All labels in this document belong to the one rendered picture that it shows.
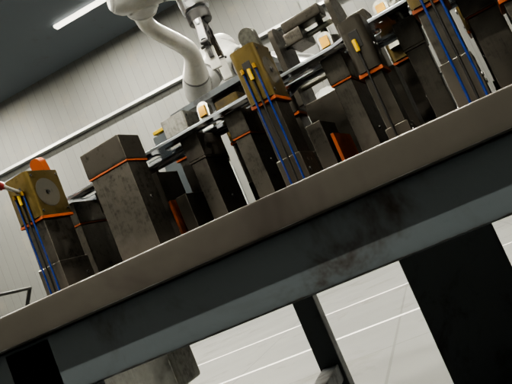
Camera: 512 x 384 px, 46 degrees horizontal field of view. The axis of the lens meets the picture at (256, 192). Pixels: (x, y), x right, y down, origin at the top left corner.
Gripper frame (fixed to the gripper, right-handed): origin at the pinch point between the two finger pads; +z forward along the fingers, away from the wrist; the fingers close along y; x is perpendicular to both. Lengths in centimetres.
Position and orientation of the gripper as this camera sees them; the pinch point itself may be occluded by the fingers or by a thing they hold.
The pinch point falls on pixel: (222, 70)
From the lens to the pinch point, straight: 188.5
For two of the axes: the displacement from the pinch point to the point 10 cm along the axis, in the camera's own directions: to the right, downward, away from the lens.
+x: 9.0, -4.0, -1.7
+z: 3.9, 9.1, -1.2
